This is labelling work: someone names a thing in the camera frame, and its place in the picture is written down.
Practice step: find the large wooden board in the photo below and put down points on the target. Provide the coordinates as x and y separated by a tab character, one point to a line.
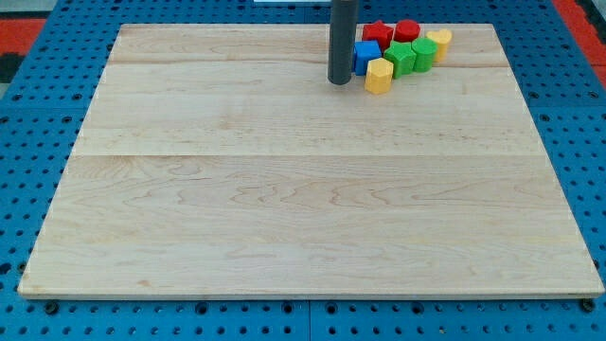
218	162

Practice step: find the yellow heart block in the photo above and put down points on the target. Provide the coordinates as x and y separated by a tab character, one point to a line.
442	38

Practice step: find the yellow hexagon block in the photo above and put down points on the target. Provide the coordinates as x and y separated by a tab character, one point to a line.
378	77

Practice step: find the red cylinder block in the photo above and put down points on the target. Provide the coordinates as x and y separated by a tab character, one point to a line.
406	31

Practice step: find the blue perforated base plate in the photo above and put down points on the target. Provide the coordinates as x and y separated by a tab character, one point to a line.
46	101

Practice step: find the blue cube block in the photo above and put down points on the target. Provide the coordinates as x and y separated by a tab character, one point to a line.
363	53

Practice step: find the green star block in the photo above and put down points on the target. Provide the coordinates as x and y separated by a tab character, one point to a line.
403	58

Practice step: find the red star block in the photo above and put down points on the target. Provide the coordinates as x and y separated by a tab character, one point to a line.
379	32

